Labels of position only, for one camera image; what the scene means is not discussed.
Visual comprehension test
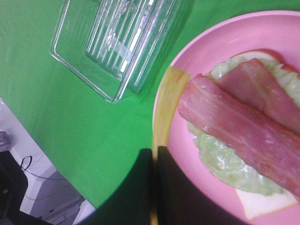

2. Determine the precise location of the green tablecloth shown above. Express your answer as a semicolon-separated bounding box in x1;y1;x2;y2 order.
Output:
0;0;300;209

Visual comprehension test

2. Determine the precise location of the black equipment beside table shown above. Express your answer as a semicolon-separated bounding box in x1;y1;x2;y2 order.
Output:
0;151;49;225

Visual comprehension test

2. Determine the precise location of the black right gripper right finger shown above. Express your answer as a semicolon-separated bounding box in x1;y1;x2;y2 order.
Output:
157;146;246;225

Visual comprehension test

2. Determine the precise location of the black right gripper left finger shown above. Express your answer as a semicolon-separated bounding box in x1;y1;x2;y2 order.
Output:
80;149;152;225

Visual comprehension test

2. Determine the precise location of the toy bread slice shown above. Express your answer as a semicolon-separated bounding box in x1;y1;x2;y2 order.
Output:
231;49;300;220

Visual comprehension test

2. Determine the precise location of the green toy lettuce leaf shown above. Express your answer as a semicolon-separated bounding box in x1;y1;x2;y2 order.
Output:
187;58;300;196

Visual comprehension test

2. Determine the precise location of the pink round plate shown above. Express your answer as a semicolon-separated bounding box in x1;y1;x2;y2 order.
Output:
167;10;300;225

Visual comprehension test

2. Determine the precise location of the toy bacon strip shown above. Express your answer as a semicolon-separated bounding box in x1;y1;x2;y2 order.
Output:
217;59;300;134
178;75;300;196

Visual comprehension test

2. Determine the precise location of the left clear plastic tray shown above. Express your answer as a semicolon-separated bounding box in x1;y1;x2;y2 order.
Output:
50;0;184;103

